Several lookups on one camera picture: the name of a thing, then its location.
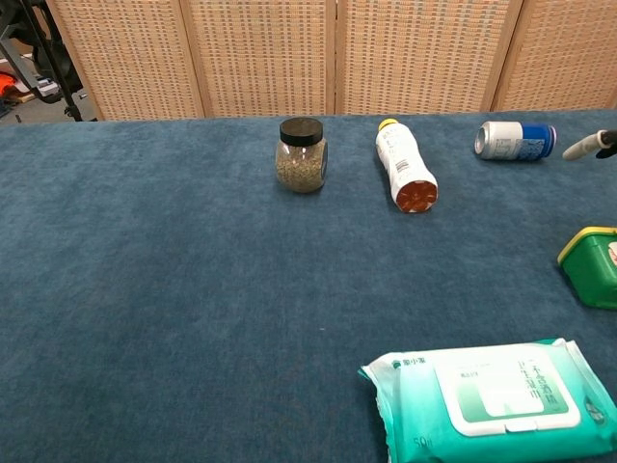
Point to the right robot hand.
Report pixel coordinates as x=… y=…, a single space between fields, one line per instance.
x=585 y=144

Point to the green box yellow lid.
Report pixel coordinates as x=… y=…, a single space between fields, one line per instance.
x=595 y=270

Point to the blue and white can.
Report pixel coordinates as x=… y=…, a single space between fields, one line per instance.
x=513 y=141

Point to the white bottle yellow cap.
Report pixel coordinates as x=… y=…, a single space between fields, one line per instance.
x=402 y=164

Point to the green wet wipes pack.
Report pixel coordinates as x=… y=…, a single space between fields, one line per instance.
x=487 y=405

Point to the glass jar black lid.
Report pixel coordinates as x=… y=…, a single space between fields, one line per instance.
x=301 y=161

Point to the wooden woven folding screen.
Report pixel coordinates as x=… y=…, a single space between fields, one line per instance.
x=265 y=58

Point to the blue carpet table mat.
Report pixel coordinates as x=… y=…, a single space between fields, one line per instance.
x=193 y=289

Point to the black tripod stand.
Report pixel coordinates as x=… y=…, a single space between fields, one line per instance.
x=53 y=62

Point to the orange object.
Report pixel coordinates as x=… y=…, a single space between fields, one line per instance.
x=7 y=86

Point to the grey metal frame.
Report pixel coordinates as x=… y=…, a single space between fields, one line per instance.
x=24 y=67

